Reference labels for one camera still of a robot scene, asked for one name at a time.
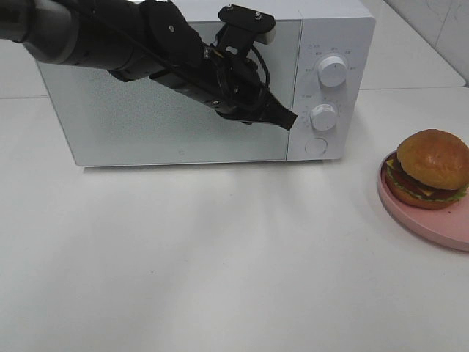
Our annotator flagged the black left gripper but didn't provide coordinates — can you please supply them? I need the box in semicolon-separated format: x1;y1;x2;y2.
149;54;297;131

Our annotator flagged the white timer knob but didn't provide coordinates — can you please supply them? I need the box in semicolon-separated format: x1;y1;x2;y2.
310;103;339;131

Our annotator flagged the round white door button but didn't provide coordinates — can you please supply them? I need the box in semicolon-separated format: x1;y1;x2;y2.
305;137;328;156

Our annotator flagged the white microwave door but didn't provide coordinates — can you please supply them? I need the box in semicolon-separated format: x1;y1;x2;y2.
36;19;304;168

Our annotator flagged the burger with brown bun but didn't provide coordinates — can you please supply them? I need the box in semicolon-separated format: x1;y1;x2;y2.
384;129;468;210

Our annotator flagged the pink round plate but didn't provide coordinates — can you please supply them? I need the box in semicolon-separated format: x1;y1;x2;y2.
377;161;468;252

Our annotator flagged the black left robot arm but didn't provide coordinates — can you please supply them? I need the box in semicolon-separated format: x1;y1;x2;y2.
1;1;297;130

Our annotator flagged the white microwave oven body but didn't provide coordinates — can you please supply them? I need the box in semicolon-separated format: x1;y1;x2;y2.
36;0;377;170

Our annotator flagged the upper white power knob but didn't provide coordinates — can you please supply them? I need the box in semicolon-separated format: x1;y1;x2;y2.
317;54;347;88

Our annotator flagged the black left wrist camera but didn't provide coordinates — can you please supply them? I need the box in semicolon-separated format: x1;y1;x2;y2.
214;4;276;57

